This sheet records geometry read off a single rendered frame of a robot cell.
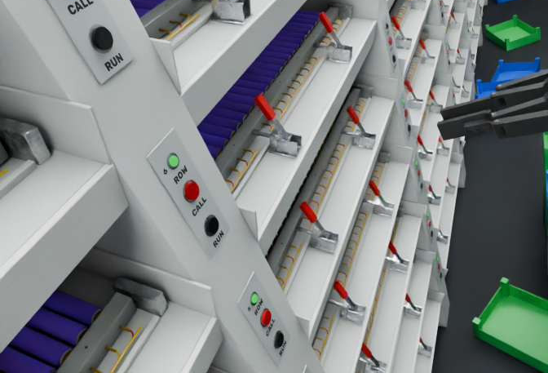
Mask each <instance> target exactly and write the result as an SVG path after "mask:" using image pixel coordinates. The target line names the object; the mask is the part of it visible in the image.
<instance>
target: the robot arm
mask: <svg viewBox="0 0 548 373"><path fill-rule="evenodd" d="M495 89H496V91H495V92H493V93H491V94H490V95H489V96H485V97H483V98H479V99H476V100H471V101H467V102H464V103H460V104H455V105H452V106H449V107H446V108H442V109H440V114H441V116H442V118H443V119H444V120H443V121H440V122H437V127H438V129H439V131H440V134H441V136H442V138H443V140H451V139H455V138H459V137H463V136H467V135H474V134H477V133H481V132H485V131H494V132H495V133H496V135H497V138H498V139H505V138H511V137H515V136H522V135H531V134H537V133H542V132H548V69H545V70H542V71H540V72H537V73H532V74H529V75H527V76H524V77H521V78H517V79H515V80H512V81H509V82H504V83H502V84H499V85H497V86H495ZM506 89H507V90H506Z"/></svg>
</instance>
